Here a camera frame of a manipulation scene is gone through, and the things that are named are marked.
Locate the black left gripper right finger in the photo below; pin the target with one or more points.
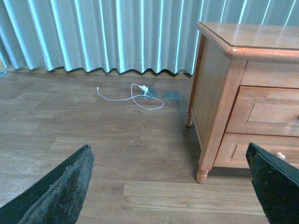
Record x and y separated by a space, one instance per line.
276 184

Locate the grey pleated curtain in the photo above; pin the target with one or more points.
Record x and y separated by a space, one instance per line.
122 34

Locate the wooden drawer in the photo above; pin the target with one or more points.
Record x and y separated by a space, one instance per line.
233 149
265 111

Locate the open floor socket box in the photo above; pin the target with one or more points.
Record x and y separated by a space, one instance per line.
150 93

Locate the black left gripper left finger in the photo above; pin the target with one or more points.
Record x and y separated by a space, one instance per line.
58 197

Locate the wooden nightstand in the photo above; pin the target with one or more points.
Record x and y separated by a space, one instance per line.
231 56

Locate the bottom drawer round knob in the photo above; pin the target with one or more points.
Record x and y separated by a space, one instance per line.
280 155

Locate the white charger plug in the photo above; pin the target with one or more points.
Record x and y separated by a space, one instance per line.
143 88

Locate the closed floor socket cover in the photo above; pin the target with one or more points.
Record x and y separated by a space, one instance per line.
171 95

